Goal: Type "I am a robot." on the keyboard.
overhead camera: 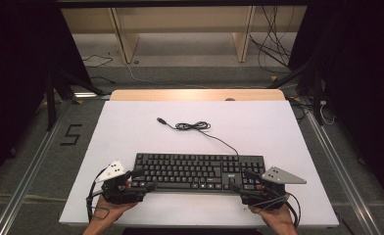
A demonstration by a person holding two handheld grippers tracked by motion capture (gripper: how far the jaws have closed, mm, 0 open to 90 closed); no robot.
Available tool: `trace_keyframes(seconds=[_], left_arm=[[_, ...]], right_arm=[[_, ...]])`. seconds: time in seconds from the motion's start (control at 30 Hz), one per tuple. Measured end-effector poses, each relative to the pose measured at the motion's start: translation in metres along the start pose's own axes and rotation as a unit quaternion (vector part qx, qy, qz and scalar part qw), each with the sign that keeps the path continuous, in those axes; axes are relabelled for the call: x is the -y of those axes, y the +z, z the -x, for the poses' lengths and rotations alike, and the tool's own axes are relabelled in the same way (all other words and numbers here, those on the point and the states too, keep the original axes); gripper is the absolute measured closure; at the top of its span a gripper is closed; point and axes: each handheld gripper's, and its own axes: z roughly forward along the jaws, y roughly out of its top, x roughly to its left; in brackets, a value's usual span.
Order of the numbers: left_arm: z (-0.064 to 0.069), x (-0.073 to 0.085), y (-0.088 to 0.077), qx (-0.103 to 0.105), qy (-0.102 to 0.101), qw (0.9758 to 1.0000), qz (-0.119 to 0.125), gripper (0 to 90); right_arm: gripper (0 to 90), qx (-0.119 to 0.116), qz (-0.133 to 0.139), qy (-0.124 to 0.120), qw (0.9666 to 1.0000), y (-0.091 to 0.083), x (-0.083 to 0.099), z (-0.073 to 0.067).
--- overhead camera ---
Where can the dark curtain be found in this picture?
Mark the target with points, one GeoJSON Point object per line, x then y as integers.
{"type": "Point", "coordinates": [363, 81]}
{"type": "Point", "coordinates": [13, 81]}

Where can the short silver metal bar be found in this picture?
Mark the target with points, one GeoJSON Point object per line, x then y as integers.
{"type": "Point", "coordinates": [88, 95]}

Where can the black metal stand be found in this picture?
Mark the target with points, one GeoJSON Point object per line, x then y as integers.
{"type": "Point", "coordinates": [51, 104]}
{"type": "Point", "coordinates": [315, 94]}

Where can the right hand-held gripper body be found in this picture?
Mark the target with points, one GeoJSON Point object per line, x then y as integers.
{"type": "Point", "coordinates": [279, 178]}

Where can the light wooden table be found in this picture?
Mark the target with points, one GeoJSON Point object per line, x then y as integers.
{"type": "Point", "coordinates": [180, 94]}

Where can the person's right hand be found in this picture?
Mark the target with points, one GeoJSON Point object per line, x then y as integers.
{"type": "Point", "coordinates": [276, 217]}

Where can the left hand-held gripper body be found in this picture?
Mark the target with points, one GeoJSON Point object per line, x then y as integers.
{"type": "Point", "coordinates": [115, 191]}

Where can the person's left hand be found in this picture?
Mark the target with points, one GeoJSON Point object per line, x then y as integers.
{"type": "Point", "coordinates": [110, 212]}

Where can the black computer keyboard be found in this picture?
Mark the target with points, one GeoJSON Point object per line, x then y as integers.
{"type": "Point", "coordinates": [186, 169]}

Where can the light wooden shelf unit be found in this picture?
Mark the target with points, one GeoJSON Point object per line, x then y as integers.
{"type": "Point", "coordinates": [180, 19]}

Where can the aluminium floor rail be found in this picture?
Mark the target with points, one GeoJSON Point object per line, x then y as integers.
{"type": "Point", "coordinates": [343, 176]}
{"type": "Point", "coordinates": [26, 182]}

